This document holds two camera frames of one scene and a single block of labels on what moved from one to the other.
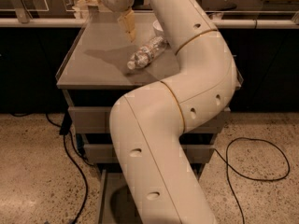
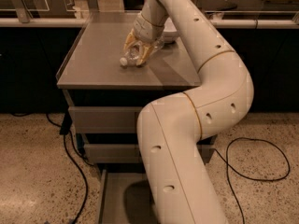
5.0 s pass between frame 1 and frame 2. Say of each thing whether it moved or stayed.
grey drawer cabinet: stayed
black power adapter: stayed
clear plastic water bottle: moved
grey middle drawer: stayed
